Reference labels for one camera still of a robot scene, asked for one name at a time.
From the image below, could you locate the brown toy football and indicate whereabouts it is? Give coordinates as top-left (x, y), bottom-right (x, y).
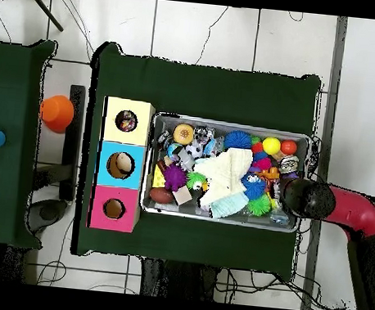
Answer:
top-left (147, 186), bottom-right (177, 206)

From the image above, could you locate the light blue muslin cloth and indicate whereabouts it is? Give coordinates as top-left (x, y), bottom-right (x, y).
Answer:
top-left (209, 188), bottom-right (251, 222)

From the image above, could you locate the black rod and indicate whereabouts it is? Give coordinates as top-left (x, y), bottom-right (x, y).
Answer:
top-left (23, 0), bottom-right (67, 32)

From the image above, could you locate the purple spiky ball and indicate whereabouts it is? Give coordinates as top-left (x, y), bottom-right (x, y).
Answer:
top-left (161, 162), bottom-right (189, 193)

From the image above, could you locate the toy burger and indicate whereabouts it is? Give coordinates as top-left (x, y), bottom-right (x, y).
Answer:
top-left (171, 123), bottom-right (196, 146)

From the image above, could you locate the cream muslin cloth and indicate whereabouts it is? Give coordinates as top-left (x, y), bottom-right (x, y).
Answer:
top-left (189, 144), bottom-right (255, 211)

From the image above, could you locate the yellow cheese toy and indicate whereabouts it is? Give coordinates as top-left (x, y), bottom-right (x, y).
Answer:
top-left (151, 164), bottom-right (168, 190)

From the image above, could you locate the yellow smooth ball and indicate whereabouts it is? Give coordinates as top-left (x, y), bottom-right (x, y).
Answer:
top-left (261, 135), bottom-right (282, 156)

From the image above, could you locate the wooden box with three holes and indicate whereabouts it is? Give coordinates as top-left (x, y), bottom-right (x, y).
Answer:
top-left (86, 95), bottom-right (156, 235)

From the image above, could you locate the orange plastic object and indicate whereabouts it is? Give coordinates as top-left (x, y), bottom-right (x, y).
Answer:
top-left (38, 92), bottom-right (76, 135)

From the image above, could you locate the black flat panel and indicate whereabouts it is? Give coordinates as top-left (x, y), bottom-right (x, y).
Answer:
top-left (58, 83), bottom-right (87, 203)

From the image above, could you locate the dark green table cloth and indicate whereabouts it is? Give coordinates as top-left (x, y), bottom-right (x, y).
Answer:
top-left (70, 39), bottom-right (324, 284)
top-left (0, 35), bottom-right (62, 251)

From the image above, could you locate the large blue spiky ball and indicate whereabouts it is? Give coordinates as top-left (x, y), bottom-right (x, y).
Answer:
top-left (223, 128), bottom-right (254, 151)

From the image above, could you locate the multicoloured knotted cloth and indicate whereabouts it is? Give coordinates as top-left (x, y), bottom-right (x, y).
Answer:
top-left (114, 109), bottom-right (139, 133)
top-left (267, 178), bottom-right (283, 209)

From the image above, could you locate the blue globe ball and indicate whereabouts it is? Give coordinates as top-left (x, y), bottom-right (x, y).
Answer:
top-left (166, 142), bottom-right (182, 159)

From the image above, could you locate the orange smooth ball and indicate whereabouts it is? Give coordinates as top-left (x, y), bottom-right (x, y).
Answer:
top-left (279, 138), bottom-right (299, 156)

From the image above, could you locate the grey round base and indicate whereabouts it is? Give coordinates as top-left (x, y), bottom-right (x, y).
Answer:
top-left (26, 196), bottom-right (70, 237)

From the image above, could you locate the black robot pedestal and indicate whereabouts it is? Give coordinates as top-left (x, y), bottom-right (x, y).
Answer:
top-left (137, 257), bottom-right (220, 303)

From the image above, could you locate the shallow metal mesh bin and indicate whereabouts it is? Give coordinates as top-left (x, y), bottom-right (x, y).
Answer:
top-left (138, 110), bottom-right (313, 234)

